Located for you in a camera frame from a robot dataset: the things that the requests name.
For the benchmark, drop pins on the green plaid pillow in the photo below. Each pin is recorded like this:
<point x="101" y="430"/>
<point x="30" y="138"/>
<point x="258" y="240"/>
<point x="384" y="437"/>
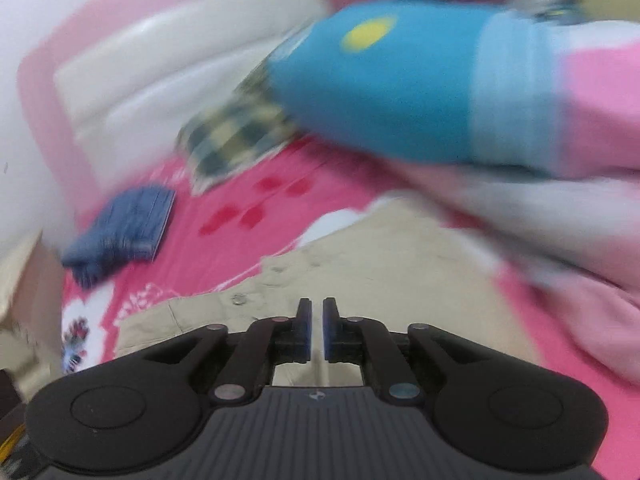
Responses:
<point x="222" y="141"/>

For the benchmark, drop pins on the pink floral fleece bedsheet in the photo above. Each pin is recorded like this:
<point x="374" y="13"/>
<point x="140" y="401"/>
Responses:
<point x="216" y="240"/>

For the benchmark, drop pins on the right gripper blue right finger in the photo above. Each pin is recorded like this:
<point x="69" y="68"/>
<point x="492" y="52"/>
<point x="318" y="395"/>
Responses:
<point x="368" y="344"/>

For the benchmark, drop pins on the pink white padded headboard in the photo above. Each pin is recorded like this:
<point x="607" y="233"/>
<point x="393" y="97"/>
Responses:
<point x="106" y="92"/>

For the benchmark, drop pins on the beige khaki trousers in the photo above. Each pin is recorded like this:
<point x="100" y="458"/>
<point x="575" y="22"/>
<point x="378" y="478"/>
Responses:
<point x="394" y="264"/>

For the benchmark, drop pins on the folded blue denim garment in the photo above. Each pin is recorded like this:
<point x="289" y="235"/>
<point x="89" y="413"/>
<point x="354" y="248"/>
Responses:
<point x="129" y="228"/>

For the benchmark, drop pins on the blue pink striped pillow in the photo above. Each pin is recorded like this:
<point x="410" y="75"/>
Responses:
<point x="438" y="82"/>

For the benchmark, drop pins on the pink grey floral duvet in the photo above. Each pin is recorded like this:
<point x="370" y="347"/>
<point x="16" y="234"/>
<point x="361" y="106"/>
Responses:
<point x="575" y="241"/>

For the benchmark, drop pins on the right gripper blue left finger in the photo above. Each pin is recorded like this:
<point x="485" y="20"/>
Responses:
<point x="254" y="355"/>

